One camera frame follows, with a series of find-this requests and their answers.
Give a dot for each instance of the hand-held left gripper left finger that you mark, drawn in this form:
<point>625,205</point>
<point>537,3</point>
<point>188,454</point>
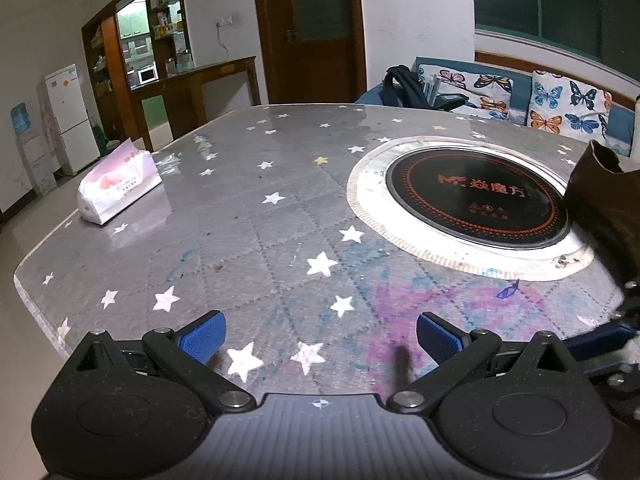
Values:
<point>205,335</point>

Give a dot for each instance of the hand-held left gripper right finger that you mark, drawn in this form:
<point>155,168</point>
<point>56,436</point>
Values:
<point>440,335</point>

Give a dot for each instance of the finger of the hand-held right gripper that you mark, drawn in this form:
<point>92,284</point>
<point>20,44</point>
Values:
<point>600,342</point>
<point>625,372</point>

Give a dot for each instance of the brown leather shoe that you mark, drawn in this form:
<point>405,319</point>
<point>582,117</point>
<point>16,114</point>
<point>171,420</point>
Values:
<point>600,200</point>

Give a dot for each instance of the round black induction cooktop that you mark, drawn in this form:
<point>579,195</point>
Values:
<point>475,200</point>

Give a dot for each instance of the pink and white tissue pack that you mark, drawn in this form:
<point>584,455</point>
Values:
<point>120,185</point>

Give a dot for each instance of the square butterfly-print cushion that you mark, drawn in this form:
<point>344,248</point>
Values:
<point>565,105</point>

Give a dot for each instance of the white water dispenser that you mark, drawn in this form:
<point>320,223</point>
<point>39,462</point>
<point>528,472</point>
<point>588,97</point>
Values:
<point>35,165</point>

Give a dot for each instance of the wide butterfly-print cushion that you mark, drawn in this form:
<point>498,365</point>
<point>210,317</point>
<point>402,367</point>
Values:
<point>485,90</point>

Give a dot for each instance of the books in backpack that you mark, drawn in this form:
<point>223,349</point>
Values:
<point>432,86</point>

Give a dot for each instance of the dark blue backpack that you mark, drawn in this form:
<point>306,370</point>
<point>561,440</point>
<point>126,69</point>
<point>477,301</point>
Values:
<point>400,87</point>

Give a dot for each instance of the blue sofa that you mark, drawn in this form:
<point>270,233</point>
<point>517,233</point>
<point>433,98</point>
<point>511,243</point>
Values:
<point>521,95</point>

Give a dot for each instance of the white refrigerator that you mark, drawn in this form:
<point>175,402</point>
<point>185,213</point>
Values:
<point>70,120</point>

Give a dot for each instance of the wooden console table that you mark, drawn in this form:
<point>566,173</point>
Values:
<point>200,72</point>

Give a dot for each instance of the white microwave oven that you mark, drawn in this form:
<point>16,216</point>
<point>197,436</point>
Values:
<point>148,76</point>

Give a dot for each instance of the clear glass jar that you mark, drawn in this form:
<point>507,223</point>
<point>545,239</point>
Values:
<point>185,61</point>

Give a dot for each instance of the blue water bottle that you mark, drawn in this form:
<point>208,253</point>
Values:
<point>20,117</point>

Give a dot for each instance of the wooden shelf cabinet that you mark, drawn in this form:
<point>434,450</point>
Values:
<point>110,60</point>

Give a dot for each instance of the brown wooden door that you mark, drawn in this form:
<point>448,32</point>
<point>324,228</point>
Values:
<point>310,60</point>

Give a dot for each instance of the green-framed window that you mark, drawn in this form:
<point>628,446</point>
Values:
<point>550,10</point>

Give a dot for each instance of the white wall socket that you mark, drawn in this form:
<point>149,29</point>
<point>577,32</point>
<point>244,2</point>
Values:
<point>225,22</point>

